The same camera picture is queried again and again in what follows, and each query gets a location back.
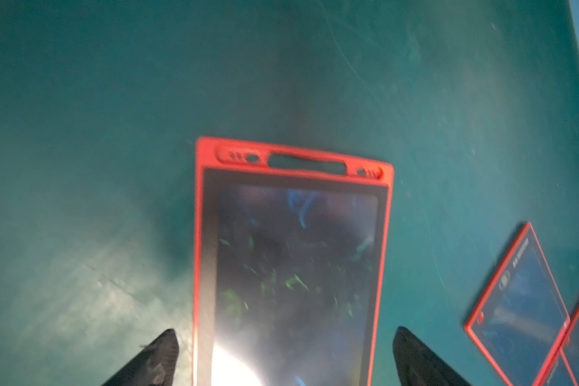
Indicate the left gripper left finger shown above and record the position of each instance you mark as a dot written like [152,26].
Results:
[154,366]

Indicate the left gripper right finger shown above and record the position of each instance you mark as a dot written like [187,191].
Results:
[418,365]

